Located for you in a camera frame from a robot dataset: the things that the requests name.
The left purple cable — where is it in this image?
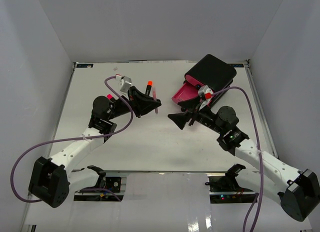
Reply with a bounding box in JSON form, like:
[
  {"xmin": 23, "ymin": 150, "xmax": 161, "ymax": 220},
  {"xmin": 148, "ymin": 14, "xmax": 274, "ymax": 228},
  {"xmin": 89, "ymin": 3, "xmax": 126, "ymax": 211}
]
[{"xmin": 10, "ymin": 76, "xmax": 135, "ymax": 203}]

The right dark table label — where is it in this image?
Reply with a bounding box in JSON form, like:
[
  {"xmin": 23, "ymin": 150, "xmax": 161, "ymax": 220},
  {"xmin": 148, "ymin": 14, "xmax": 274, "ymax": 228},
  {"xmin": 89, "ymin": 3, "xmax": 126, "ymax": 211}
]
[{"xmin": 229, "ymin": 63, "xmax": 244, "ymax": 68}]

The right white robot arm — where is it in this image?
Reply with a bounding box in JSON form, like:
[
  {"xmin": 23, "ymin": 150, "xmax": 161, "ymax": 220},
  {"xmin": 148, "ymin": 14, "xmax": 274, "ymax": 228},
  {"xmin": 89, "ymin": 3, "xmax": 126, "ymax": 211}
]
[{"xmin": 168, "ymin": 106, "xmax": 320, "ymax": 222}]

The pink cap black highlighter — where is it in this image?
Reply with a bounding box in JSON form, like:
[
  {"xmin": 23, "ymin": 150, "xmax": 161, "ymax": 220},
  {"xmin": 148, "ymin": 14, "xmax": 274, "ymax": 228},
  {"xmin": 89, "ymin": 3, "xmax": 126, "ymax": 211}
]
[{"xmin": 106, "ymin": 94, "xmax": 116, "ymax": 103}]

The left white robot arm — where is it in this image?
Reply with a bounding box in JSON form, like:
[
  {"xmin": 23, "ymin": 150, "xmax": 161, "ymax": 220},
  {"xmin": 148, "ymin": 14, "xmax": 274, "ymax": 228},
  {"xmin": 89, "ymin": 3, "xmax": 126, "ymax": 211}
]
[{"xmin": 28, "ymin": 84, "xmax": 161, "ymax": 208}]

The black pink drawer organizer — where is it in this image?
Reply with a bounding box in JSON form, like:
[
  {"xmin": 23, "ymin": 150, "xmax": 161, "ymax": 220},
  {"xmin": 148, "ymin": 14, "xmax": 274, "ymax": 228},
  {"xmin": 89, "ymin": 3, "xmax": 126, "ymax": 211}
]
[{"xmin": 171, "ymin": 54, "xmax": 237, "ymax": 104}]

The orange cap black highlighter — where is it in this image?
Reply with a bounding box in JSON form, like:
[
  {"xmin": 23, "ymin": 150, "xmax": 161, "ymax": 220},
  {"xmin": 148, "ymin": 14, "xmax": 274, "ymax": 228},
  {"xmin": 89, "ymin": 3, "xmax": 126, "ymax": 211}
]
[{"xmin": 145, "ymin": 80, "xmax": 153, "ymax": 96}]

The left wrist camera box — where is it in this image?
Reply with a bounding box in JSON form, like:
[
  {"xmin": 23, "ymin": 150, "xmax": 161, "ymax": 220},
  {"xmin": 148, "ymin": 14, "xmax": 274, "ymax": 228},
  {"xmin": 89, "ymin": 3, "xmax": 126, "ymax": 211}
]
[{"xmin": 115, "ymin": 74, "xmax": 132, "ymax": 94}]

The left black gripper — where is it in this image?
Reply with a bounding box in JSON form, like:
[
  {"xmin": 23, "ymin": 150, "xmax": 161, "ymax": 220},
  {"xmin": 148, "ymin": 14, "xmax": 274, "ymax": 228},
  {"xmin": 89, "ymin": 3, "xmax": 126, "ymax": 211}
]
[{"xmin": 107, "ymin": 86, "xmax": 162, "ymax": 121}]

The purple red-tip pen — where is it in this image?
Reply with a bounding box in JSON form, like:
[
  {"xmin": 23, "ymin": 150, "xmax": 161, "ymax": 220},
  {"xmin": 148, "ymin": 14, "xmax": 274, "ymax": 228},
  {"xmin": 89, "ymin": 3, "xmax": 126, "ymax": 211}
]
[{"xmin": 152, "ymin": 87, "xmax": 159, "ymax": 115}]

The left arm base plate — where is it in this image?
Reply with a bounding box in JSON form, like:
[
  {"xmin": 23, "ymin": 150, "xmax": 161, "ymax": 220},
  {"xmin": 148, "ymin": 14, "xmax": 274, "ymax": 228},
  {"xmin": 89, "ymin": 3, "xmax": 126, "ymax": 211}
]
[{"xmin": 70, "ymin": 177, "xmax": 122, "ymax": 193}]

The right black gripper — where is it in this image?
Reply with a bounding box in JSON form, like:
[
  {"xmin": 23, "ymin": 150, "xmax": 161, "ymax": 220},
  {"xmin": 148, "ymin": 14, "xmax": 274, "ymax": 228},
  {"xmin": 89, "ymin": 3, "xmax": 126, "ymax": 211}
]
[{"xmin": 168, "ymin": 95, "xmax": 225, "ymax": 135}]

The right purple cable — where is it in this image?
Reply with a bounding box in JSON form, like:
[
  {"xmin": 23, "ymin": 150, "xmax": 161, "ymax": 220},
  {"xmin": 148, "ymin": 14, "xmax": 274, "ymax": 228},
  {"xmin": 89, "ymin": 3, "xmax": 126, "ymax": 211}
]
[{"xmin": 211, "ymin": 86, "xmax": 265, "ymax": 232}]

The dark blue table label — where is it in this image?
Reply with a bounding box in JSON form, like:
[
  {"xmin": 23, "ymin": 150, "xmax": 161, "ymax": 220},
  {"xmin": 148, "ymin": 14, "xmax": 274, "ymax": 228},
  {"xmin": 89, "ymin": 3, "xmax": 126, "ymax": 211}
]
[{"xmin": 76, "ymin": 63, "xmax": 94, "ymax": 68}]

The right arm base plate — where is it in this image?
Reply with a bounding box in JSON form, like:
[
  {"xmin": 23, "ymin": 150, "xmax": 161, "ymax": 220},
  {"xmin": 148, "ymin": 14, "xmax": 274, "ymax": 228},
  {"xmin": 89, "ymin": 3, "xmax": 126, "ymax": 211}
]
[{"xmin": 205, "ymin": 175, "xmax": 253, "ymax": 192}]

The purple cable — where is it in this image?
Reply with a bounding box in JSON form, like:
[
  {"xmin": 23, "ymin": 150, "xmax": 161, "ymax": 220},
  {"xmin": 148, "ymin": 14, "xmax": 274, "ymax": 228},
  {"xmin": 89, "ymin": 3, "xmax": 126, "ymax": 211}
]
[
  {"xmin": 211, "ymin": 86, "xmax": 265, "ymax": 232},
  {"xmin": 10, "ymin": 76, "xmax": 135, "ymax": 203}
]

